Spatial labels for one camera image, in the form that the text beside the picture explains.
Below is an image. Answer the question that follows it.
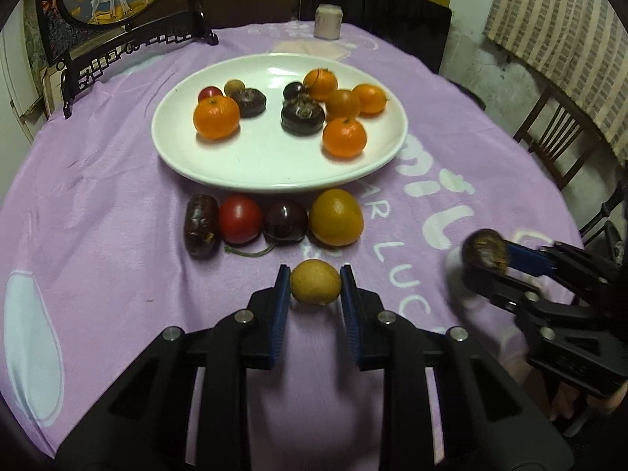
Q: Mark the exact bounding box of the dark passion fruit lower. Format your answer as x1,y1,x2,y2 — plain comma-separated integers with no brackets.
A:
230,88,267,118

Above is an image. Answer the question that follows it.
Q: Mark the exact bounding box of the orange tangerine with stem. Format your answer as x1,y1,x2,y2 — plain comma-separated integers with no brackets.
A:
351,83,387,116

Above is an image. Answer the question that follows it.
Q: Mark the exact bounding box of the large dark passion fruit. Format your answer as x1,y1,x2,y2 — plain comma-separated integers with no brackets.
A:
461,228,509,273

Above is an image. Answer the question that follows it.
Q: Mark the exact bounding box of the dark plum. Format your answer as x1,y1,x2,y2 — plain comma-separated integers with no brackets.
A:
223,197,311,260

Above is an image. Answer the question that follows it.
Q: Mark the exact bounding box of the orange tangerine lower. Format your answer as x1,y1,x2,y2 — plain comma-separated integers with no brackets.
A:
193,96,241,141

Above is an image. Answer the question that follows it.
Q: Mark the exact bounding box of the orange tangerine on plate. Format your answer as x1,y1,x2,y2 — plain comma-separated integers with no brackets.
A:
302,68,338,102

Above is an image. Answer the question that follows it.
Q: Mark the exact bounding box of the white oval plate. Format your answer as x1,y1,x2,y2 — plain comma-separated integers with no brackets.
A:
151,53,409,194

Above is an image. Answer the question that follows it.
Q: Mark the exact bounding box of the round painted screen ornament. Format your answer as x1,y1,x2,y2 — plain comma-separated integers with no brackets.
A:
35,0,218,117

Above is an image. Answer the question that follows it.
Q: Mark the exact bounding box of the red cherry tomato top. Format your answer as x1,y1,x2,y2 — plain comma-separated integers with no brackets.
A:
218,195,263,246

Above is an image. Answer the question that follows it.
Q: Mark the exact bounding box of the red cherry tomato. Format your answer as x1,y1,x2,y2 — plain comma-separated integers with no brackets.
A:
197,86,224,102
218,195,263,246

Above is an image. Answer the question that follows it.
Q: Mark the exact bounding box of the dark cherry with stem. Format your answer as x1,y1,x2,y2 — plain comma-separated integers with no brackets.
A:
283,81,309,101

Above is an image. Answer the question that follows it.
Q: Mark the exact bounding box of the yellow-orange orange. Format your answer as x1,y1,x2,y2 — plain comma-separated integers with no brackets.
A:
309,188,364,247

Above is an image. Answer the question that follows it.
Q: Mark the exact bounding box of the large orange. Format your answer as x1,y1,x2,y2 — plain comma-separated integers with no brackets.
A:
323,118,367,159

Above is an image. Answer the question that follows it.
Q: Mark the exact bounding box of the purple tablecloth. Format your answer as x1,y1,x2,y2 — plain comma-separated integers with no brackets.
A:
1,21,580,455

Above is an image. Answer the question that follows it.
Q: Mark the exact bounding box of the wooden chair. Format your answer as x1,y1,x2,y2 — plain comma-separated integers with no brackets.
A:
512,83,628,247

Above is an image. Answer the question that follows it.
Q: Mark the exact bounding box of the small yellow-green longan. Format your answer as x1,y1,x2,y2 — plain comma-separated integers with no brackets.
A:
224,79,246,97

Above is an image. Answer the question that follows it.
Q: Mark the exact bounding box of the orange tangerine middle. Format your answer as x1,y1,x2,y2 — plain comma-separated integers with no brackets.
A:
325,89,361,121

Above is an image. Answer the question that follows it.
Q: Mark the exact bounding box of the tan longan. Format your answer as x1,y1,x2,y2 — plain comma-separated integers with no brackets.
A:
290,259,342,306

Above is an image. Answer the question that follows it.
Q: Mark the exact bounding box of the dark passion fruit top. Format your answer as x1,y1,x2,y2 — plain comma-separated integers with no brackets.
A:
281,98,325,136

